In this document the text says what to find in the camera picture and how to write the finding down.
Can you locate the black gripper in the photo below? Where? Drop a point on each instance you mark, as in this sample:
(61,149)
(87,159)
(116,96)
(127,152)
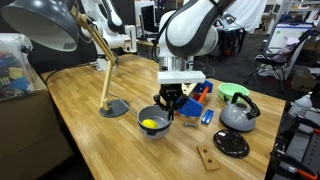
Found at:
(170,93)

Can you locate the small gray pot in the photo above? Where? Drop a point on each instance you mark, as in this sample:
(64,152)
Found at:
(158,115)

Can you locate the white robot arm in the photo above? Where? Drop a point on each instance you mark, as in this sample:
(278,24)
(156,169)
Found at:
(185,33)

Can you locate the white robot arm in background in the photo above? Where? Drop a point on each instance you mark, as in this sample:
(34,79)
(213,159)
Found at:
(110,26)

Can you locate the blue wooden toy workbench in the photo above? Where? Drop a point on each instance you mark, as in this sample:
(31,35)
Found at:
(196,93)

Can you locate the yellow ball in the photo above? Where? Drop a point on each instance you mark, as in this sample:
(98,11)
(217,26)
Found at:
(149,123)

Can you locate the gray toy bolt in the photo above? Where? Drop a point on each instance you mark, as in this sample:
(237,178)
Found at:
(186,124)

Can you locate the blue toy block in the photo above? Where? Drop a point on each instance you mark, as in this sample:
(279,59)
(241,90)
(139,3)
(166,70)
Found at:
(207,117)

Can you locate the mint green basin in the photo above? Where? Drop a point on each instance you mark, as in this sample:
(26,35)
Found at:
(229,89)

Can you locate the small wooden block with holes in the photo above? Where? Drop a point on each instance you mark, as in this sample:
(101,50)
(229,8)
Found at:
(207,157)

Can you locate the black office chair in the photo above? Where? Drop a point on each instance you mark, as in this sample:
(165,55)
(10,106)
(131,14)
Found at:
(278,61)

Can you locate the gray wooden desk lamp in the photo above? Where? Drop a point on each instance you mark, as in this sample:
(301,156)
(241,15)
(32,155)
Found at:
(56,24)

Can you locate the clear plastic storage bin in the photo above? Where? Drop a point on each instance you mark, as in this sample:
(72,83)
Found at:
(16,78)

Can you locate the gray kettle black handle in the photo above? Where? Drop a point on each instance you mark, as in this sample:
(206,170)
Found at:
(240,113)

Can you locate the orange handled clamp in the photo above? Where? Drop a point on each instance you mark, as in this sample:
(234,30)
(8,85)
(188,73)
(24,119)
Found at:
(294,166)

